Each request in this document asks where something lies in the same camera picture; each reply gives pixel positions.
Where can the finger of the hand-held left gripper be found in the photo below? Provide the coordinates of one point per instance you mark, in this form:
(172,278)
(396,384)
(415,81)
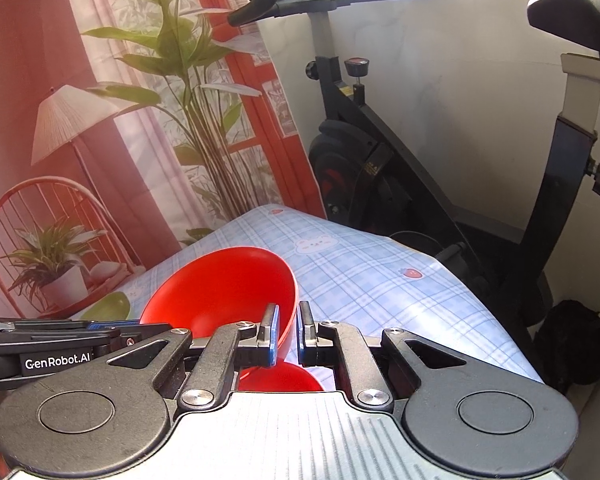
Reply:
(130,334)

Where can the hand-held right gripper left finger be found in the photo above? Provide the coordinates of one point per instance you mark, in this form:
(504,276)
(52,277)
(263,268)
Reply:
(274,336)

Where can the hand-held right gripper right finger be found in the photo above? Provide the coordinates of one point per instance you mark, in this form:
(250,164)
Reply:
(303,339)

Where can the green plastic bowl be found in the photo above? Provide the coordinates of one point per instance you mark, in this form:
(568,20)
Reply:
(111,306)

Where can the red plastic bowl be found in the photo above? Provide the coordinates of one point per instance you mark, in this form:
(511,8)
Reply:
(285,379)
(220,285)

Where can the blue plaid tablecloth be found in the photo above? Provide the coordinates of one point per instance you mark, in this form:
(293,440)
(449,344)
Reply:
(380,300)

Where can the black exercise bike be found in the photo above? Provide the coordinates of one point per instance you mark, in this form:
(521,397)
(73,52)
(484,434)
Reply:
(375,130)

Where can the black bag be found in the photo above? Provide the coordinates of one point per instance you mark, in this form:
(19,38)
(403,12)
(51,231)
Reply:
(572,340)

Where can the printed wall cloth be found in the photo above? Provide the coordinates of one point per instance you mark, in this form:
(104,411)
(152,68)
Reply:
(30,60)

